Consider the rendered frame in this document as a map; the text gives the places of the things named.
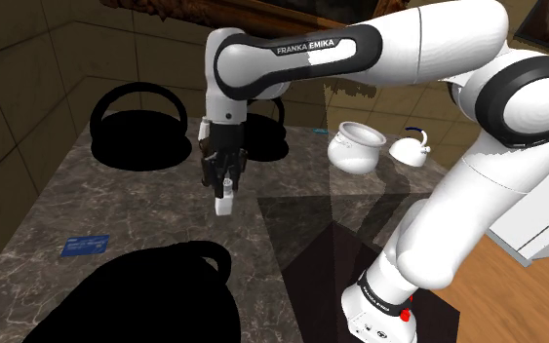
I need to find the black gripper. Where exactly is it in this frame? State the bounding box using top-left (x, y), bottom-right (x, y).
top-left (200, 123), bottom-right (250, 200)

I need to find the small white bottle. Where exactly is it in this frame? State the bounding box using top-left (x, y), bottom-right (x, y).
top-left (214, 177), bottom-right (235, 217)

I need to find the white ceramic pot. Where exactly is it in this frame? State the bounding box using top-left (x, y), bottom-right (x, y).
top-left (326, 121), bottom-right (388, 175)

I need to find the dark robot stand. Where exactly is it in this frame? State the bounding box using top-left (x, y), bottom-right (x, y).
top-left (281, 220), bottom-right (461, 343)

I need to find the blue card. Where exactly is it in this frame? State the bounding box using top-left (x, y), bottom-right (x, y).
top-left (59, 234), bottom-right (111, 258)

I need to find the white cabinet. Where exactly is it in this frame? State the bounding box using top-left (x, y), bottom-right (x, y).
top-left (485, 174), bottom-right (549, 268)

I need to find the black pot with arched handle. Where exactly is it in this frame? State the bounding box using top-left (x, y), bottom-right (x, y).
top-left (89, 81), bottom-right (193, 172)
top-left (243, 95), bottom-right (291, 163)

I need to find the large black jug with handle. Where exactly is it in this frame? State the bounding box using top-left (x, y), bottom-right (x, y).
top-left (20, 240), bottom-right (243, 343)

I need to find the brown wooden framed wall picture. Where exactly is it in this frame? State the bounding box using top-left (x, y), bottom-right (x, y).
top-left (98, 0), bottom-right (420, 38)

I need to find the white kettle with blue handle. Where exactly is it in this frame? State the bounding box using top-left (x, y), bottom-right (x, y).
top-left (388, 126), bottom-right (433, 169)

